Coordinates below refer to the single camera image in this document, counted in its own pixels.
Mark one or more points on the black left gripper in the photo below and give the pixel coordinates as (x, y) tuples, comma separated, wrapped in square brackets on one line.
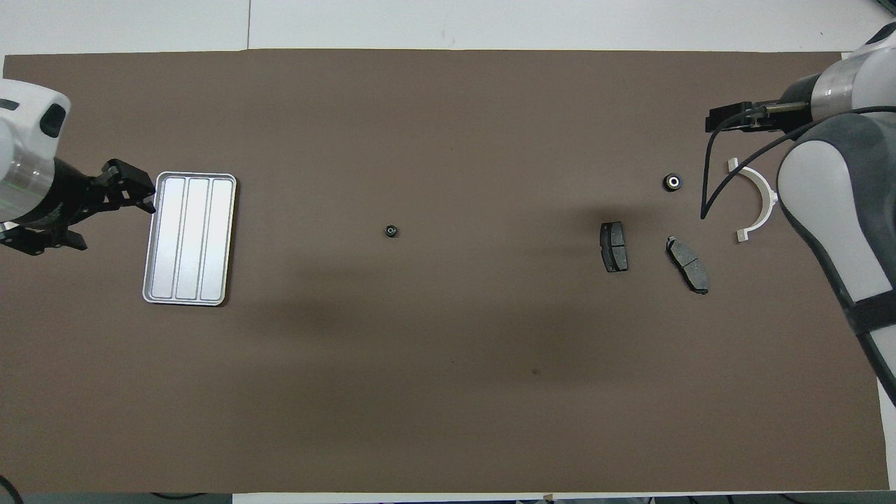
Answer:
[(70, 199)]

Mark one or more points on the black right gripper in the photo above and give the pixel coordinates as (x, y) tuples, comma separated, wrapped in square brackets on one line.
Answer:
[(798, 105)]

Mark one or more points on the large black bearing gear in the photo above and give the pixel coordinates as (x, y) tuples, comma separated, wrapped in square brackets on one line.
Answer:
[(673, 183)]

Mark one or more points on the small black bearing gear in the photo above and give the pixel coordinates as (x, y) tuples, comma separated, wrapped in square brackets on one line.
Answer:
[(391, 231)]

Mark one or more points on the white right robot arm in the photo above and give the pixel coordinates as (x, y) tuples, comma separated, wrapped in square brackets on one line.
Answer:
[(826, 196)]

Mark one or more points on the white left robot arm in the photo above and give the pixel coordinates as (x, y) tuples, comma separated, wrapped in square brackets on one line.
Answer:
[(21, 140)]

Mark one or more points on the silver metal tray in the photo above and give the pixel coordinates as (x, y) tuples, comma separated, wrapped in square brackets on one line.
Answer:
[(189, 238)]

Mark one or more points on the curved grey brake pad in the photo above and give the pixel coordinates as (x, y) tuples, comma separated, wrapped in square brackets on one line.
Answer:
[(687, 264)]

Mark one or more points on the rectangular grey brake pad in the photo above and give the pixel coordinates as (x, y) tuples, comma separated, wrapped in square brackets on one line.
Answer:
[(614, 246)]

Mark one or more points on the brown table mat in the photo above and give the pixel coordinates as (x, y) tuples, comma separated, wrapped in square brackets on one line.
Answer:
[(420, 385)]

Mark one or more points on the white semicircular bracket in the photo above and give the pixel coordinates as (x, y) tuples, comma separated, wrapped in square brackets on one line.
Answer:
[(763, 183)]

